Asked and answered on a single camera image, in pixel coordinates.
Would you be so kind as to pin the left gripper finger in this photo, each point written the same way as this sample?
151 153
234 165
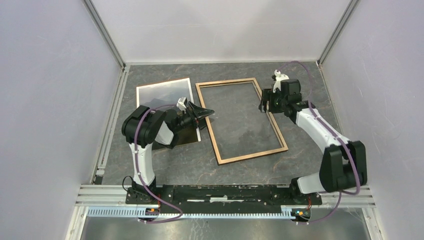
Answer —
198 112
201 123

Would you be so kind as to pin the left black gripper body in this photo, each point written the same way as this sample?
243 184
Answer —
188 119

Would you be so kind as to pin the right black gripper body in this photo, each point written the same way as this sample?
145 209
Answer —
276 101

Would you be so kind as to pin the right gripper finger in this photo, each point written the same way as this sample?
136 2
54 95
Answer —
265 94
262 106

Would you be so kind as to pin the landscape photo print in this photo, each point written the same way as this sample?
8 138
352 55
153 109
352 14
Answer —
167 93

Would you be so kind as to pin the wooden picture frame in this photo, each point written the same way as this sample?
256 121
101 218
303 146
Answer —
238 130

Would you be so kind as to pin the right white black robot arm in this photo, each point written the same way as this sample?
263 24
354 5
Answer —
343 166

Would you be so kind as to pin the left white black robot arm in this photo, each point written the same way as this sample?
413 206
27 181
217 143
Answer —
146 126

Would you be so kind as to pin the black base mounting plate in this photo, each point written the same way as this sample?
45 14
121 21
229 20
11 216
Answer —
222 199

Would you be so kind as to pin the white slotted cable duct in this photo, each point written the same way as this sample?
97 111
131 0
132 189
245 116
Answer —
152 213

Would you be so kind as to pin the aluminium rail frame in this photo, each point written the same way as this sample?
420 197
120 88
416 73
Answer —
115 196

